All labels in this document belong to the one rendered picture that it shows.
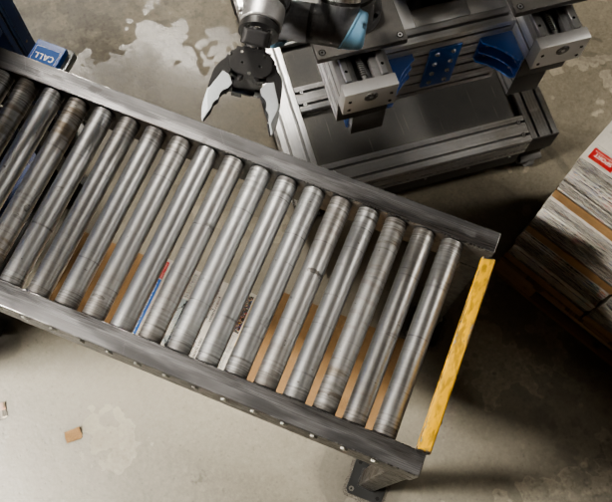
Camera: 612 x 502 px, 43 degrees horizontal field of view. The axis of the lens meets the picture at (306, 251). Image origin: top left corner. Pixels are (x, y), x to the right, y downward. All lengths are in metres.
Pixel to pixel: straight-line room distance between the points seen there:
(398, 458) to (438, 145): 1.16
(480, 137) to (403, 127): 0.24
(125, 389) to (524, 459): 1.22
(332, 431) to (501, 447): 0.97
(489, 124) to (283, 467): 1.22
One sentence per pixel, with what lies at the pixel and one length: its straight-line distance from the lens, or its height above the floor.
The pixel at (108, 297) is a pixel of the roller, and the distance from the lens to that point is 1.68.
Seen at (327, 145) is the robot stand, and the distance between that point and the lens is 2.43.
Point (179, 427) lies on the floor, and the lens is 2.41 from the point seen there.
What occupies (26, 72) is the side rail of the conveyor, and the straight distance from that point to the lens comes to 1.95.
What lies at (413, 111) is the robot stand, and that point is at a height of 0.21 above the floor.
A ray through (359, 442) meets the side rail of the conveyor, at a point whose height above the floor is 0.80.
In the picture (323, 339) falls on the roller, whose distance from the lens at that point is 1.61.
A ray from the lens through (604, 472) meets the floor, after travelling 2.55.
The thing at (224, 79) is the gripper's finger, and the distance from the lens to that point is 1.32.
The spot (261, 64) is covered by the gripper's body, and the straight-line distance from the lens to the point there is 1.34.
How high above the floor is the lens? 2.37
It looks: 71 degrees down
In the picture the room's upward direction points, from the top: 4 degrees clockwise
